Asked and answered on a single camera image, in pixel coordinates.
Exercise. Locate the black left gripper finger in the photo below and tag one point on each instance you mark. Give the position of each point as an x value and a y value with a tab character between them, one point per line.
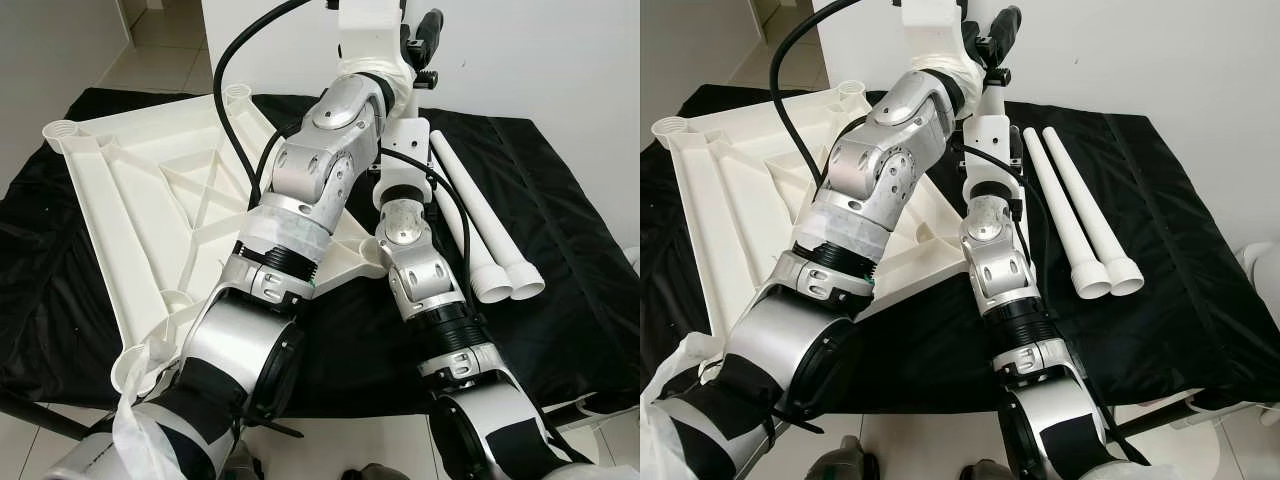
1003	30
430	30

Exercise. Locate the white plastic children table top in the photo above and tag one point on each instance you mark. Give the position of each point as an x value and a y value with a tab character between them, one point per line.
130	200
720	200

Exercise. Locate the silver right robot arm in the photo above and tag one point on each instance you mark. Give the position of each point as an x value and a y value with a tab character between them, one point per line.
1000	260
420	260

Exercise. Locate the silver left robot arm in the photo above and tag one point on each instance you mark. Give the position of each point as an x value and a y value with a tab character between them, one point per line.
320	160
900	150

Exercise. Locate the black cloth table cover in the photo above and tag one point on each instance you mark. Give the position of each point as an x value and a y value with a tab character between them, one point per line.
1200	220
570	220

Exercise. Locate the black metal table leg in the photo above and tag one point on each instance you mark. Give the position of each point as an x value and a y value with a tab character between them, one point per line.
570	408
40	415
1160	415

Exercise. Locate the grey robot right leg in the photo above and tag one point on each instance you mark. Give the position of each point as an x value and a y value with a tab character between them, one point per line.
985	472
370	474

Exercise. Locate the grey robot leg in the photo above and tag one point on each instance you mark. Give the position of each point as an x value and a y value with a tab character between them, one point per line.
842	463
370	474
985	472
242	465

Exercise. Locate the grey robot left leg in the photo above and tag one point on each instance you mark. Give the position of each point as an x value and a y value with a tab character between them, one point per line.
242	465
842	463

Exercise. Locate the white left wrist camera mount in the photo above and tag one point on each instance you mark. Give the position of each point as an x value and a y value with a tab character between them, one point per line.
370	30
935	30

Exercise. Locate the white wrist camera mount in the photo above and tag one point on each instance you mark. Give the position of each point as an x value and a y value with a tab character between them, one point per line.
992	145
405	150
370	30
935	30

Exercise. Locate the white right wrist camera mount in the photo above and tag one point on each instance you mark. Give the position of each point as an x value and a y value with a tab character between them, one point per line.
992	145
405	150

